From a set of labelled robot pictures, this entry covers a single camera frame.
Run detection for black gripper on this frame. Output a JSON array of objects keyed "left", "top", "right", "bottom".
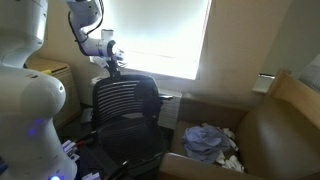
[{"left": 103, "top": 57, "right": 121, "bottom": 78}]

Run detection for black mesh office chair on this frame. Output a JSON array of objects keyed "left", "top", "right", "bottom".
[{"left": 89, "top": 73, "right": 174, "bottom": 180}]

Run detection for red sneaker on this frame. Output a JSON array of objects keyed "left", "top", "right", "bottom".
[{"left": 114, "top": 48, "right": 126, "bottom": 63}]

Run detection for light wooden dresser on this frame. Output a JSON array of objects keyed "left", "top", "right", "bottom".
[{"left": 24, "top": 56, "right": 83, "bottom": 129}]

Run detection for red and white connectors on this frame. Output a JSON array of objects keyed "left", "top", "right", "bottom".
[{"left": 61, "top": 130, "right": 98, "bottom": 158}]

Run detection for blue crumpled cloth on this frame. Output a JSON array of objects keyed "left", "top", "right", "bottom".
[{"left": 181, "top": 124, "right": 233, "bottom": 164}]

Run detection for small white box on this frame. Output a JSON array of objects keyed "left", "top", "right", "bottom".
[{"left": 252, "top": 73, "right": 276, "bottom": 95}]

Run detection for cardboard box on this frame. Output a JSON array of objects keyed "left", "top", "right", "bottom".
[{"left": 158, "top": 68, "right": 320, "bottom": 180}]

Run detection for grey striped pillow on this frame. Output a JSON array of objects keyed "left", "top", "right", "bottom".
[{"left": 298, "top": 53, "right": 320, "bottom": 94}]

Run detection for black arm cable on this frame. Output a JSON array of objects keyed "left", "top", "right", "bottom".
[{"left": 67, "top": 0, "right": 105, "bottom": 44}]

